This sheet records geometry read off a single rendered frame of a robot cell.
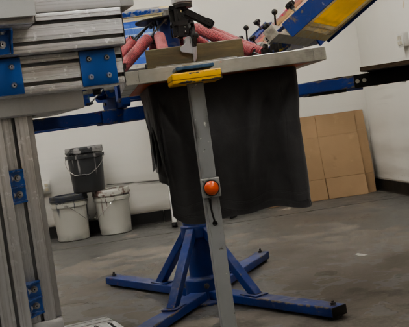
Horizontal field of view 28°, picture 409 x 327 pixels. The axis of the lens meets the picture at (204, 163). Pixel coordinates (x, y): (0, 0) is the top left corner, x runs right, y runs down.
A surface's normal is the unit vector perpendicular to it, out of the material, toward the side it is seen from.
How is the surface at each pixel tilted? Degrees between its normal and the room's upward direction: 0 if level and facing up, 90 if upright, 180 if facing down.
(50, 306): 90
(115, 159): 90
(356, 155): 78
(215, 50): 89
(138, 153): 90
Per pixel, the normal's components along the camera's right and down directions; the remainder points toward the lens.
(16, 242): 0.37, 0.00
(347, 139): 0.10, -0.17
